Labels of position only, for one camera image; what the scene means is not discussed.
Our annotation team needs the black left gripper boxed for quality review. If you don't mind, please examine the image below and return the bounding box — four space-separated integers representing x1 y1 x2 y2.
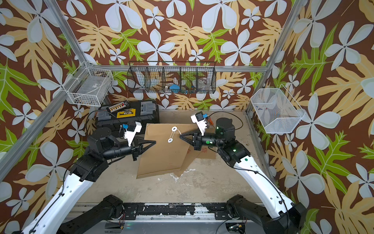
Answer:
102 136 155 161

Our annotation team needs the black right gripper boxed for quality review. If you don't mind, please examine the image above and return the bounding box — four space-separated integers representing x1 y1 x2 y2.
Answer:
182 129 227 153

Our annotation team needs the kraft file bag with string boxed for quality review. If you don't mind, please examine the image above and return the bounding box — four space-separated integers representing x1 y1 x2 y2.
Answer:
136 123 197 179

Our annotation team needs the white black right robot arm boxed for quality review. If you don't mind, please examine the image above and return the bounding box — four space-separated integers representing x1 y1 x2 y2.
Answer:
180 112 307 234

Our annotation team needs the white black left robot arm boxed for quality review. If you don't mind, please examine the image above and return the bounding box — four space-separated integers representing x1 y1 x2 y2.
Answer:
19 122 156 234

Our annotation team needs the kraft file bag middle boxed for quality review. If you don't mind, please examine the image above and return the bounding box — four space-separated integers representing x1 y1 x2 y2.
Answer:
173 150 201 177

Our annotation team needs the kraft file bag right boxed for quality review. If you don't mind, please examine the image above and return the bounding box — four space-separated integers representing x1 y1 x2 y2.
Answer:
186 146 216 160

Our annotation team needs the black plastic toolbox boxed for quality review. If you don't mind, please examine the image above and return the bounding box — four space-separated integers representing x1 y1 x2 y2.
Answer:
95 100 160 132

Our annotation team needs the screwdriver bit set case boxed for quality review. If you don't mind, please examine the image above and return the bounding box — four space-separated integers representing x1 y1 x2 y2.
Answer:
107 100 129 113

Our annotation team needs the blue object in basket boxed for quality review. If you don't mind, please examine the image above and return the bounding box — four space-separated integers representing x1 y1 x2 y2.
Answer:
169 84 181 93

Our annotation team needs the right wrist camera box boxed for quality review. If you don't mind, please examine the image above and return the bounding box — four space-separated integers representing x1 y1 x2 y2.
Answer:
191 112 209 135

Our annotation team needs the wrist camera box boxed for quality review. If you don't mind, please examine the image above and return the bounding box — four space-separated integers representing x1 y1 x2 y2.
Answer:
191 112 209 135
122 121 142 146

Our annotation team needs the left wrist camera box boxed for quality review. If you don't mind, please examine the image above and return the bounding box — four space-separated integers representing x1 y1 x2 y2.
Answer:
122 121 142 146

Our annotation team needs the black wire basket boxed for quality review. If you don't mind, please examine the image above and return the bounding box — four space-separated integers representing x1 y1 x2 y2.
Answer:
126 61 217 94

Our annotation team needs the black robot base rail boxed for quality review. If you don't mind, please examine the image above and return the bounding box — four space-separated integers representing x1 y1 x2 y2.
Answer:
58 194 264 226

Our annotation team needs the white wire basket left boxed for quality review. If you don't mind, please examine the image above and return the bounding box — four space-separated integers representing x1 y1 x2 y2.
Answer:
63 62 114 107

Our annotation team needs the white wire basket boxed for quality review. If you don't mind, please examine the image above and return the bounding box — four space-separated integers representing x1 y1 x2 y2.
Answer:
251 85 306 135
63 62 114 107

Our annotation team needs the white wire basket right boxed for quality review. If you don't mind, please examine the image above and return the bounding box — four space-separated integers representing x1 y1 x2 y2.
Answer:
251 85 306 135

